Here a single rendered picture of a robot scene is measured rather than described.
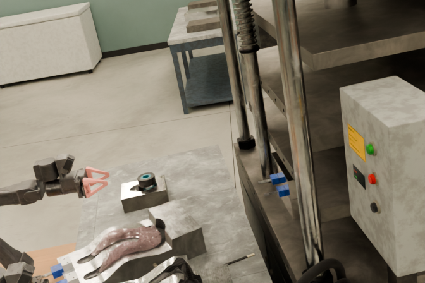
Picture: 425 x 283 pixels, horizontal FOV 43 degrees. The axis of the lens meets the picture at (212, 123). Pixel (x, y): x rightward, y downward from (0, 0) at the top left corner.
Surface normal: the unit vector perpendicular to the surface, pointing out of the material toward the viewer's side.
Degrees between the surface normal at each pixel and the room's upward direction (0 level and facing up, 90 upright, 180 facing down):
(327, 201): 0
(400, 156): 90
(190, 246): 90
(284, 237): 0
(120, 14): 90
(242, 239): 0
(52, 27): 90
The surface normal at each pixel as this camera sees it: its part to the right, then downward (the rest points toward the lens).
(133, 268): 0.42, 0.27
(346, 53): 0.14, 0.35
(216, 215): -0.17, -0.91
